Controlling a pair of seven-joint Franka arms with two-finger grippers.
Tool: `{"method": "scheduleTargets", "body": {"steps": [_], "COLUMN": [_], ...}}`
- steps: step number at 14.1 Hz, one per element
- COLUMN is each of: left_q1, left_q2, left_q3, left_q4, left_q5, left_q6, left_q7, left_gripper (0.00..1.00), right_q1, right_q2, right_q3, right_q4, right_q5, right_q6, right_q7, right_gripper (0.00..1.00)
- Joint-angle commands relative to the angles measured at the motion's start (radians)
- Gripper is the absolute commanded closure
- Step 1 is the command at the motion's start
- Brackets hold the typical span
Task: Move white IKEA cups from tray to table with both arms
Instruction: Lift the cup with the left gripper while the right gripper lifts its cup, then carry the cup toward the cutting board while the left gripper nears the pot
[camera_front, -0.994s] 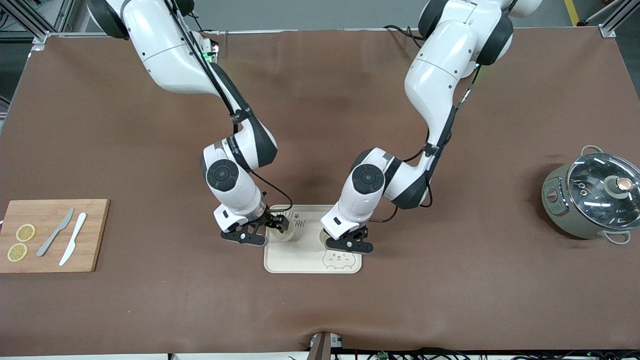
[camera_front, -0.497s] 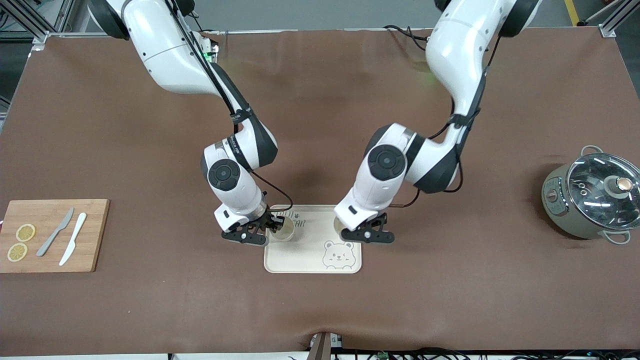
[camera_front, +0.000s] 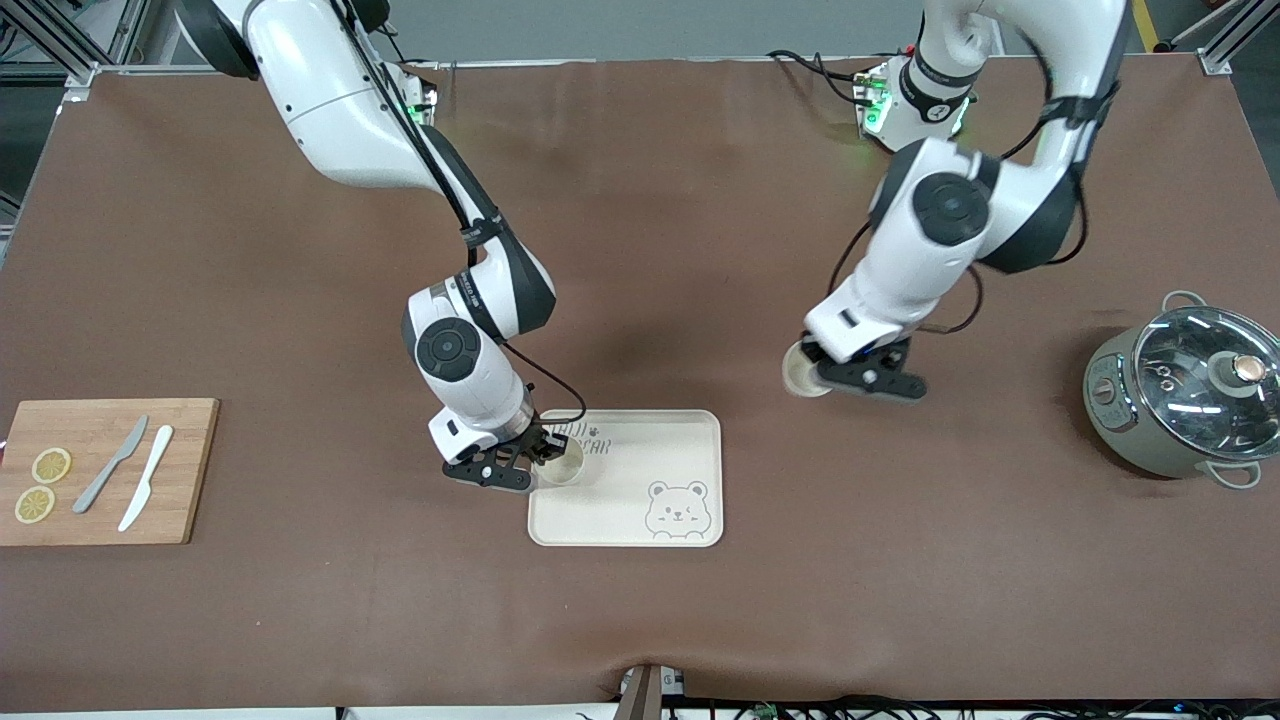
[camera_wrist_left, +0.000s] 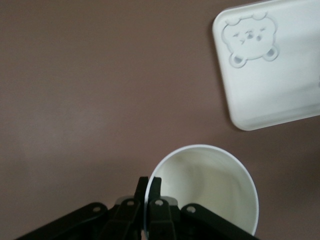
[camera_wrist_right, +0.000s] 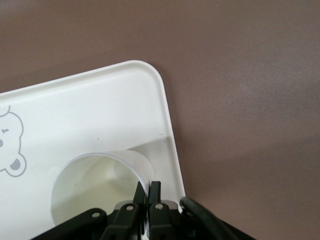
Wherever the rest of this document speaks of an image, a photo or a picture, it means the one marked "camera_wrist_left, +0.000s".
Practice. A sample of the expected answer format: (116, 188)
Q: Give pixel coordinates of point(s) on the white plastic cup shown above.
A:
(212, 180)

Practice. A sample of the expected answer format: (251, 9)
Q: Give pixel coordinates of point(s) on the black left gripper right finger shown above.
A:
(162, 222)

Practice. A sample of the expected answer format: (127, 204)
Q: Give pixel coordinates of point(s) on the cream bear print tray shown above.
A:
(270, 82)

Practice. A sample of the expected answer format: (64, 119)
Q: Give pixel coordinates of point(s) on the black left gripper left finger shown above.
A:
(117, 222)

